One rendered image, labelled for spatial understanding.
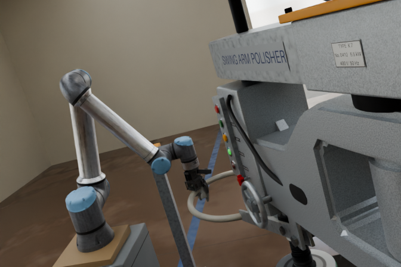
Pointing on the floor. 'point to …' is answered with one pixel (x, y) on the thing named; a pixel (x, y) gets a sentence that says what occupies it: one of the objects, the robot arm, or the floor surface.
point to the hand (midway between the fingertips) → (204, 198)
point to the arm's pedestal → (136, 250)
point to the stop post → (173, 218)
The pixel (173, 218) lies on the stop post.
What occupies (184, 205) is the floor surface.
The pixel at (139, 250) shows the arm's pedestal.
